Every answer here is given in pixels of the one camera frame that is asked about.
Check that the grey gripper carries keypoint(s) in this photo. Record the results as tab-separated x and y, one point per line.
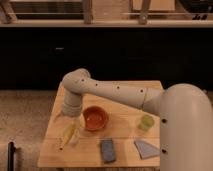
72	107

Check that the yellow banana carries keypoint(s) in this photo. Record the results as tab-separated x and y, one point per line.
70	135

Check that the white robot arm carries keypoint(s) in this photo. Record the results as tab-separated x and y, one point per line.
185	111

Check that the green paper cup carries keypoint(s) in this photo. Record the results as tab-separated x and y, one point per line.
146	122

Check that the orange bowl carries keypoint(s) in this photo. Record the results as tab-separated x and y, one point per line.
95	117

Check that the grey rectangular cloth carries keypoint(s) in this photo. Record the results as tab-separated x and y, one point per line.
107	151

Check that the grey triangular cloth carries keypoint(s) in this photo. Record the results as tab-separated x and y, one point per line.
146	150

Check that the wooden shelf frame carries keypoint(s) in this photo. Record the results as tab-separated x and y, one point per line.
106	13

